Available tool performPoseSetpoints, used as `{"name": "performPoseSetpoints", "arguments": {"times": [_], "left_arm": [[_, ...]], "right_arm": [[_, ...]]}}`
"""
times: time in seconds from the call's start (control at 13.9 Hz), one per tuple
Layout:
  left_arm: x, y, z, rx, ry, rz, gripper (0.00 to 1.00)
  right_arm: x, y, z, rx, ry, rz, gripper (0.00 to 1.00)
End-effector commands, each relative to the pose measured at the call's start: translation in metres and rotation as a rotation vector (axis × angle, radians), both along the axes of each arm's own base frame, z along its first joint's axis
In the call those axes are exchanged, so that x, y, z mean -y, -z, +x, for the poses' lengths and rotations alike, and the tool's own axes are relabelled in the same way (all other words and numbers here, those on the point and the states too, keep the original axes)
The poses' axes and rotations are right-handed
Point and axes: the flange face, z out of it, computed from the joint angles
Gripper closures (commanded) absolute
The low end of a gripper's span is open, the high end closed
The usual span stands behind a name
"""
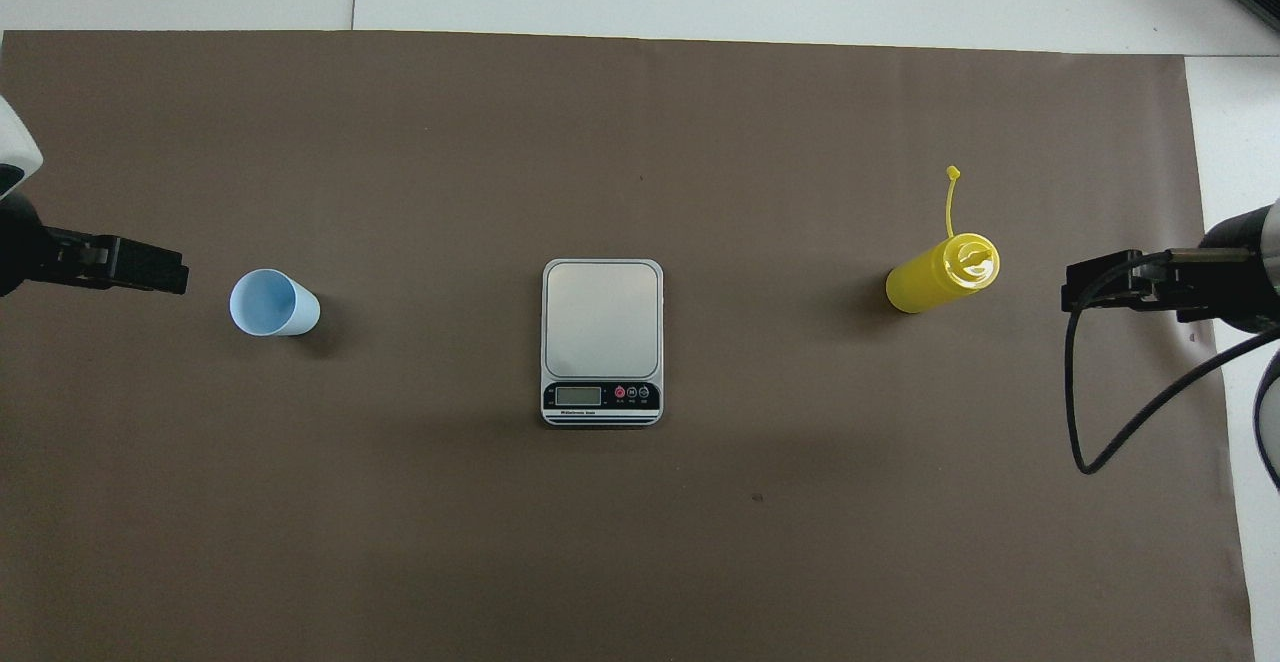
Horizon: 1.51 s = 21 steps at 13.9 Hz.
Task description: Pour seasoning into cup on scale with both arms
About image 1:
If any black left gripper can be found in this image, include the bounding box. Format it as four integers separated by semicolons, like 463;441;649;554
0;190;190;298

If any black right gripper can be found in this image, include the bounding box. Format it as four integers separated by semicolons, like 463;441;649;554
1062;202;1280;335

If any light blue paper cup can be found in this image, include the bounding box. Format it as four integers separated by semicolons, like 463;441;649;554
229;268;322;338

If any yellow squeeze bottle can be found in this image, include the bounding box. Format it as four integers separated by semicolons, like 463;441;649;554
885;166;1001;315

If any silver digital kitchen scale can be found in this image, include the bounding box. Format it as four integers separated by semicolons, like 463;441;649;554
541;258;665;429

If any brown paper table mat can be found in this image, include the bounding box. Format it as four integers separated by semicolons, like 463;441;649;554
0;30;1256;662

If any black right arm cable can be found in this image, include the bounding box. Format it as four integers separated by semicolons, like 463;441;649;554
1064;250;1280;493

